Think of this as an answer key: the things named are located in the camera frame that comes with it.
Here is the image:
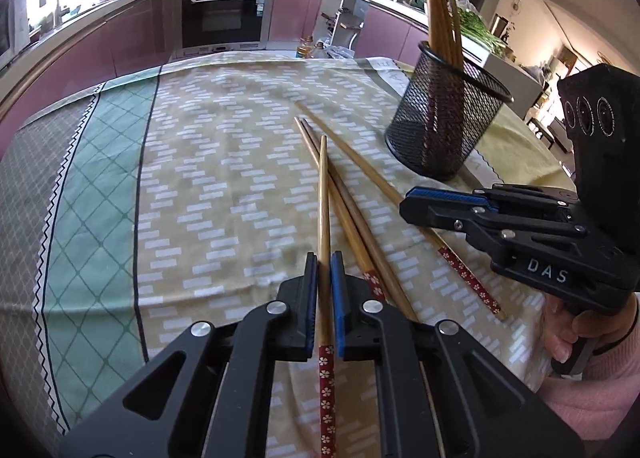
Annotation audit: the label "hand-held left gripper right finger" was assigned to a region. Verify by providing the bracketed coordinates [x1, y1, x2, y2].
[330, 250, 586, 458]

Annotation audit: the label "person's right hand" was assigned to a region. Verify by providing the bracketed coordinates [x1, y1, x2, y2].
[542, 292, 640, 365]

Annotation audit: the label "person's right forearm pink sleeve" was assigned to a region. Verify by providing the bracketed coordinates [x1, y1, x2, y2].
[537, 333, 640, 458]

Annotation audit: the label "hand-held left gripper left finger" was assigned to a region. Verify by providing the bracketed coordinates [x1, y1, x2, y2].
[59, 252, 320, 458]

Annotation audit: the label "red-handled wooden chopstick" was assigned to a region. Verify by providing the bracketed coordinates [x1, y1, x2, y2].
[294, 99, 507, 323]
[300, 119, 420, 324]
[294, 117, 387, 303]
[317, 134, 337, 458]

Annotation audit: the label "bundle of wooden chopsticks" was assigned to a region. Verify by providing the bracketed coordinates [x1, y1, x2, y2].
[414, 0, 468, 171]

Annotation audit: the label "green leafy vegetables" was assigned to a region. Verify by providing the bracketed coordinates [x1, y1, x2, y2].
[457, 5, 506, 51]

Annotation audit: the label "pink kitchen base cabinets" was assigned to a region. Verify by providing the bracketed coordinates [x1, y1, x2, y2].
[0, 0, 543, 139]

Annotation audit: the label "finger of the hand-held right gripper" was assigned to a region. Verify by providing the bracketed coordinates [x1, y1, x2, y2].
[404, 184, 581, 213]
[399, 198, 590, 260]

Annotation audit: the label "black mesh utensil holder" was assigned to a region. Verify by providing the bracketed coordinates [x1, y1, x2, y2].
[384, 40, 515, 182]

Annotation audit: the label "patterned patchwork tablecloth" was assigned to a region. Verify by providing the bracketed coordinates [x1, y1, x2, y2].
[0, 52, 581, 458]

